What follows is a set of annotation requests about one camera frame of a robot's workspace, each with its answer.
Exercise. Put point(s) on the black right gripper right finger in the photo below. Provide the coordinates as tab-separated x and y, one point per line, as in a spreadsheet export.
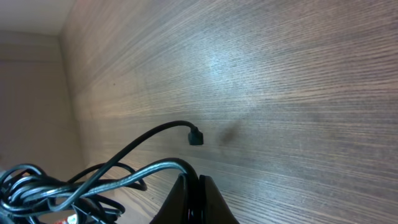
214	209

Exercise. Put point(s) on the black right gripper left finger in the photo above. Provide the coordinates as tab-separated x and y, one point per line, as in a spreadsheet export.
175	208

